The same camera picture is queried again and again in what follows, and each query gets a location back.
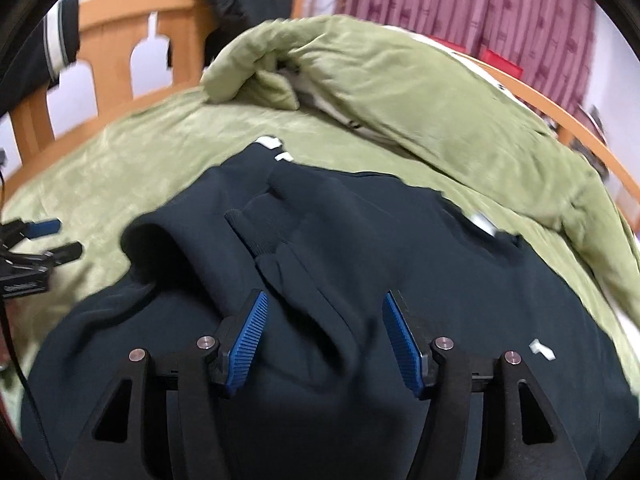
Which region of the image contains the black long-sleeve sweatshirt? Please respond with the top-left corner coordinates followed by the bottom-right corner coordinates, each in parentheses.
top-left (21, 143), bottom-right (639, 479)

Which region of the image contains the green fleece bed sheet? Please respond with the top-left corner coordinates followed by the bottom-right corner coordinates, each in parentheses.
top-left (3, 89), bottom-right (639, 387)

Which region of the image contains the black jacket on headboard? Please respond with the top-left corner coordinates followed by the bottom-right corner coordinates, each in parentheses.
top-left (167, 0), bottom-right (296, 68)

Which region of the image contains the green quilt with floral lining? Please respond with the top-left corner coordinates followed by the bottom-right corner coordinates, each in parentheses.
top-left (199, 13), bottom-right (640, 281)

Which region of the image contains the maroon patterned curtain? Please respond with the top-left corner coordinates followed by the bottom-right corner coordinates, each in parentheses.
top-left (338, 0), bottom-right (597, 113)

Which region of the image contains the black cable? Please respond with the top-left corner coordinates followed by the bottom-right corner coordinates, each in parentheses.
top-left (0, 299), bottom-right (64, 480)

